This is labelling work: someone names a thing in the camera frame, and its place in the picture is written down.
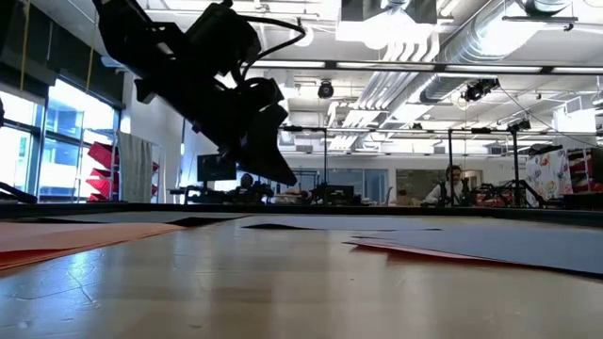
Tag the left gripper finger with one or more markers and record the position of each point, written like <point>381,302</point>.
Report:
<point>268,146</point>

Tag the pink paper sheet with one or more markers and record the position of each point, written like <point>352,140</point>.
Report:
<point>400,250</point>

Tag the person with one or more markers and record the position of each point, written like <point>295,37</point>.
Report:
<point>450,187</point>
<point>246,182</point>
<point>402,197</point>

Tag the large black monitor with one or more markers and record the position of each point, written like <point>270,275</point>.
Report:
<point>214,167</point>

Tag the small black monitor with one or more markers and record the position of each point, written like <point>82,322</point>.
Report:
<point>341,194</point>

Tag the grey curtain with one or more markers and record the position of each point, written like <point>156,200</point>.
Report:
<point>135,169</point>

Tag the red angled rack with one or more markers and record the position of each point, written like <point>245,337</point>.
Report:
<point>101,155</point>

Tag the large glass window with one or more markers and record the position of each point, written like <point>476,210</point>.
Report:
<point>61,160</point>

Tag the black slanted bar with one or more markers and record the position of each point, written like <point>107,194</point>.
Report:
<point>15,192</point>

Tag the background robot arms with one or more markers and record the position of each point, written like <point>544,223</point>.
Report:
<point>509,190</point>

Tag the floral patterned cloth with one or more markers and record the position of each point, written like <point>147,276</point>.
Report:
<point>549,174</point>

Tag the black ceiling track bar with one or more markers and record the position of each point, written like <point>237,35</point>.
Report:
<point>537,19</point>

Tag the white hanging box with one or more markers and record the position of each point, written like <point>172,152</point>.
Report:
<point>575,120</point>

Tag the red storage shelf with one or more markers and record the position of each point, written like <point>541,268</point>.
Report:
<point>581,169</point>

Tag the black frame stand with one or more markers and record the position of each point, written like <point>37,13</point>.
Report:
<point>481,130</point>
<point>294,128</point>

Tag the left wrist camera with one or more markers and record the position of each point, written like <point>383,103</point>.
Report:
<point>221,37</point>

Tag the black ceiling camera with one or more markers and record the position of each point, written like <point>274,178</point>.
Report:
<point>478,89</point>
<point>325,89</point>

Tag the grey rectangular air duct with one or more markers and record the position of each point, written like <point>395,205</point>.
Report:
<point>443,89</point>

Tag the silver round air duct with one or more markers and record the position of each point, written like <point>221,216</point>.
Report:
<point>490,33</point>

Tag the black stand-mounted camera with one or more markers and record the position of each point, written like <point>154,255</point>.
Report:
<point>518,124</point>

